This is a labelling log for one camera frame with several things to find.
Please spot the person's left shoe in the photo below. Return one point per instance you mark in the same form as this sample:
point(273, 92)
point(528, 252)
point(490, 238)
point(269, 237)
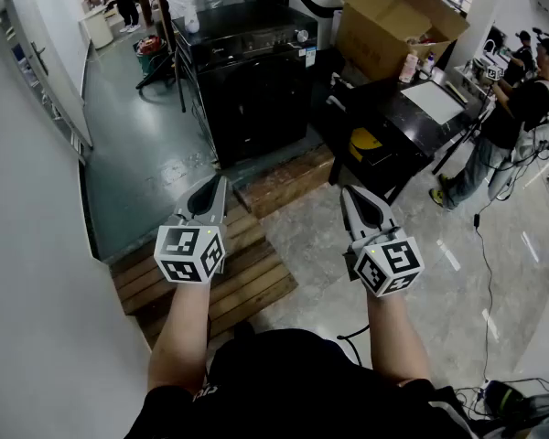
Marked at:
point(244, 328)

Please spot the person's black shirt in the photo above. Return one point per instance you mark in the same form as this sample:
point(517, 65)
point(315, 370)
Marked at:
point(293, 382)

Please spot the white bottle with blue cap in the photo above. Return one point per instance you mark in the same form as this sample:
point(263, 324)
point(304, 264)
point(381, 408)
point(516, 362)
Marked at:
point(427, 64)

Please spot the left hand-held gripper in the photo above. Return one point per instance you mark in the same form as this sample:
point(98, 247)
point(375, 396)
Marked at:
point(187, 254)

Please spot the person's left forearm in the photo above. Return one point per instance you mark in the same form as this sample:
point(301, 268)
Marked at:
point(183, 336)

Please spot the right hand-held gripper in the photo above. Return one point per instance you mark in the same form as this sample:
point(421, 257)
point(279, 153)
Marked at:
point(389, 268)

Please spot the green bin with red contents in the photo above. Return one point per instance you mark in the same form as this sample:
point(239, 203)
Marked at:
point(151, 60)

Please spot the pink bottle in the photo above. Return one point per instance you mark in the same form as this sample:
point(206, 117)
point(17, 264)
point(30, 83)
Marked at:
point(408, 69)

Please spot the black washing machine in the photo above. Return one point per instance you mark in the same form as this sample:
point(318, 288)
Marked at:
point(256, 39)

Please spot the large cardboard box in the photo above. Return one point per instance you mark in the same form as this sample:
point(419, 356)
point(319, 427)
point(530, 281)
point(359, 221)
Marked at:
point(370, 48)

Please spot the white rectangular board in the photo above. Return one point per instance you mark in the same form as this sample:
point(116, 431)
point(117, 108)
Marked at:
point(432, 101)

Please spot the person's right forearm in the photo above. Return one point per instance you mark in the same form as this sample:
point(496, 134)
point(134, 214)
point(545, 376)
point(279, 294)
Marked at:
point(395, 336)

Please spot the yellow item under counter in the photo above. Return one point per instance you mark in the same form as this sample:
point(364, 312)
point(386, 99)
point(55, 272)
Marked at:
point(361, 142)

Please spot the dark wooden step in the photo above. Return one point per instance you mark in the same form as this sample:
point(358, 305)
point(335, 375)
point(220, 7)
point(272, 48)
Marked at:
point(283, 185)

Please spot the wooden slatted pallet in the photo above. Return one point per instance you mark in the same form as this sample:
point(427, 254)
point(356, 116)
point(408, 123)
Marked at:
point(247, 286)

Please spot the dark bag with green stripe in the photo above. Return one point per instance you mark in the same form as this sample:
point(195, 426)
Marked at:
point(508, 400)

